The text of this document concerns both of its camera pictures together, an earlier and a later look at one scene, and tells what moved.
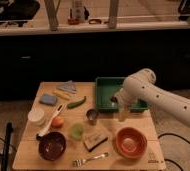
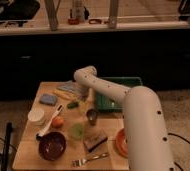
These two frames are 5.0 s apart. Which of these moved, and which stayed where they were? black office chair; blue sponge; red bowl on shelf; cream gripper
Moved: cream gripper
Stayed: blue sponge; black office chair; red bowl on shelf
